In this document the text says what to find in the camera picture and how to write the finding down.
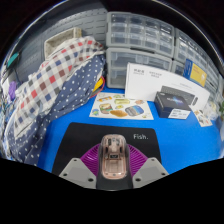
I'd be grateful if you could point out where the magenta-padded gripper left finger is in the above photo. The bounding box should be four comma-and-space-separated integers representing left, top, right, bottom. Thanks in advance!
58, 143, 102, 190

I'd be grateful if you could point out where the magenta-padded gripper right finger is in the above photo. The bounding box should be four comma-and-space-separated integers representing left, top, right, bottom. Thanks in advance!
127, 143, 170, 190

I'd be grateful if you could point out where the transparent pink computer mouse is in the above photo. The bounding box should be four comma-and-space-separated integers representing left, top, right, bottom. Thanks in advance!
99, 133, 131, 181

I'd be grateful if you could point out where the black mouse pad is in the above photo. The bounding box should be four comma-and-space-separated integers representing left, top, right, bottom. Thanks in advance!
51, 122, 163, 192

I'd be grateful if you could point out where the small black product box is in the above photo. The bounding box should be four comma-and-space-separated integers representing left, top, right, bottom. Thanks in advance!
153, 91, 192, 120

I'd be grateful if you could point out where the navy polka dot cloth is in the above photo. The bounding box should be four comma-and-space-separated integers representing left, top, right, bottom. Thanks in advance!
3, 54, 107, 167

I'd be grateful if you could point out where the white keyboard packaging box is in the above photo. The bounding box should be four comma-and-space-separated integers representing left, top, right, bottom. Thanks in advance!
124, 62, 211, 113

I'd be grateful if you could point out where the grey plastic drawer cabinet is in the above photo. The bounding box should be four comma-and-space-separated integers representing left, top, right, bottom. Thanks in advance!
170, 59, 188, 78
106, 11, 175, 58
173, 28, 215, 73
105, 47, 173, 90

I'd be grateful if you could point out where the yellow and blue box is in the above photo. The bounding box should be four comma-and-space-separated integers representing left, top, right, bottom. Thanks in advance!
182, 59, 208, 88

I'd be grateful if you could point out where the white woven basket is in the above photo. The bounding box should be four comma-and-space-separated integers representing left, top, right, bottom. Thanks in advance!
43, 27, 83, 58

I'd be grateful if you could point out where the grey pegboard panel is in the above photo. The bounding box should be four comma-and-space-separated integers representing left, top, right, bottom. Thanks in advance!
14, 9, 108, 86

